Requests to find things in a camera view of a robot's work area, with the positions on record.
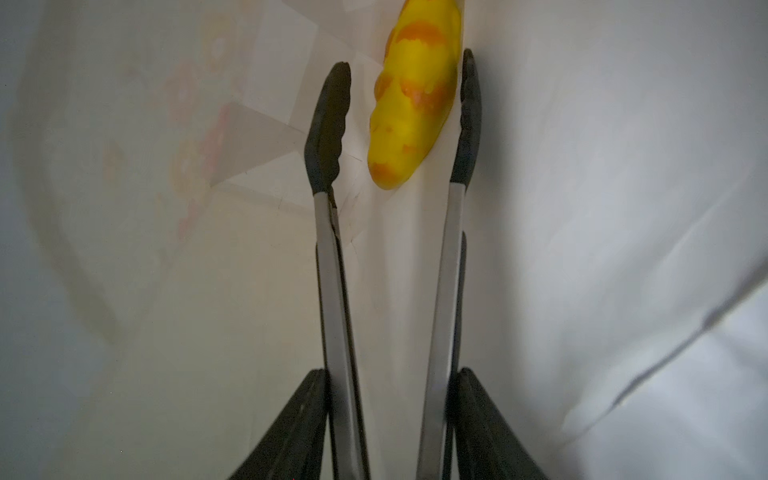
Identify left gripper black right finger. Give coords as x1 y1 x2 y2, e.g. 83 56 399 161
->
452 368 547 480

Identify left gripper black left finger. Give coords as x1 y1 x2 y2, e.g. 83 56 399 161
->
231 369 328 480

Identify white paper bag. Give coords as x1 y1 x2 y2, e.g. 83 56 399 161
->
1 1 767 479

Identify steel tongs with black tips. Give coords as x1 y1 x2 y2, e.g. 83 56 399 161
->
304 50 482 479

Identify oval fake bread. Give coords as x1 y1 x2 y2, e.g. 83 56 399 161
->
367 0 462 190

